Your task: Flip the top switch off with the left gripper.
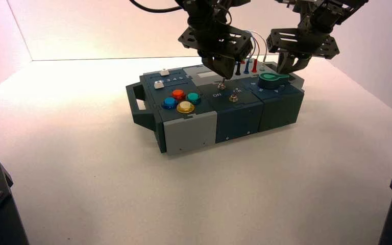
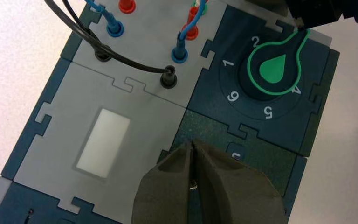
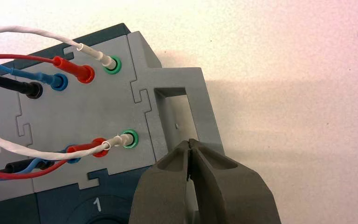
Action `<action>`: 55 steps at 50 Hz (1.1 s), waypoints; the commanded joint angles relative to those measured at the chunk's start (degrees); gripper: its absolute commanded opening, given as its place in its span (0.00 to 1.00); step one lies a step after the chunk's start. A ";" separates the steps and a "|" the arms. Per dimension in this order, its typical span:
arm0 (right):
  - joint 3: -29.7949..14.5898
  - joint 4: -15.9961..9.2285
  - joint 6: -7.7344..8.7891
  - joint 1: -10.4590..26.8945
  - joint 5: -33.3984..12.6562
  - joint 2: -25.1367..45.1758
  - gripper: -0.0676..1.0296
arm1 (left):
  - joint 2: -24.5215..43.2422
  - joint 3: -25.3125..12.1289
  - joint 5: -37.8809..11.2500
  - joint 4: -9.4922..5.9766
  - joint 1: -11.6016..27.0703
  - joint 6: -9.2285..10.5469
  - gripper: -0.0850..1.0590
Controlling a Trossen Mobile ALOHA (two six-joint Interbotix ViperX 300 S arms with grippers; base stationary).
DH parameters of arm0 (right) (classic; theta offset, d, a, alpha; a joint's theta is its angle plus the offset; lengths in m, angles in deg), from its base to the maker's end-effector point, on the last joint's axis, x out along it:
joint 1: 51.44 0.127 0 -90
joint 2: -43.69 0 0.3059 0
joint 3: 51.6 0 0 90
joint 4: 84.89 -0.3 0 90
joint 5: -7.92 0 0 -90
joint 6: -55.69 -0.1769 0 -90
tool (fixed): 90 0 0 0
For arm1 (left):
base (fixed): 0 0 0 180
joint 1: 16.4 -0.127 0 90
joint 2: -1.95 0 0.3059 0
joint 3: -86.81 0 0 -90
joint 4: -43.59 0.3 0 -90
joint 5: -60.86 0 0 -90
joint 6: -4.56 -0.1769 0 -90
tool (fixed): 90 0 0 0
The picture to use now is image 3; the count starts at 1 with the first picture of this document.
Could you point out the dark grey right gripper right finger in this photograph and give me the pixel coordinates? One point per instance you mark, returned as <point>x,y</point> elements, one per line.
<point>234,198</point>

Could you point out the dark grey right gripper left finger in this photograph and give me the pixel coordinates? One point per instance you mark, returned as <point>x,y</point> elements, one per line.
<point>160,194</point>

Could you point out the blue and grey control box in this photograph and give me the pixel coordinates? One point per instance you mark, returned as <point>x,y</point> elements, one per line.
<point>89,108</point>

